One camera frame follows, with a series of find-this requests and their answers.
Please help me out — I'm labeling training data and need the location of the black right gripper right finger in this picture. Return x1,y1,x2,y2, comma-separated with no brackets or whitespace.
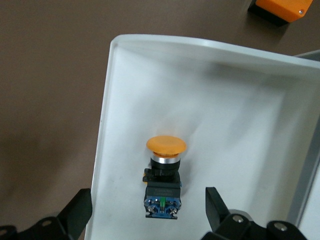
202,186,307,240

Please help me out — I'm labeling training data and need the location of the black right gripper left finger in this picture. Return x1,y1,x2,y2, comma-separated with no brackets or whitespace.
0,188,94,240

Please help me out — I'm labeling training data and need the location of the yellow mushroom push button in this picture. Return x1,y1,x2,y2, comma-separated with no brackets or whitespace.
141,134,188,220

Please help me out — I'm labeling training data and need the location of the white plastic drawer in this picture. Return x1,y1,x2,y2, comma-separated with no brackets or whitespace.
84,33,320,240

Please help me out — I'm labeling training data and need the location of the white drawer cabinet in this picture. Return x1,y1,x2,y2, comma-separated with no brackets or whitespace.
286,48,320,240

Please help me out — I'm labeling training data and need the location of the orange box with black base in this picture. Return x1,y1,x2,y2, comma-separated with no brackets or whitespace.
247,0,314,27

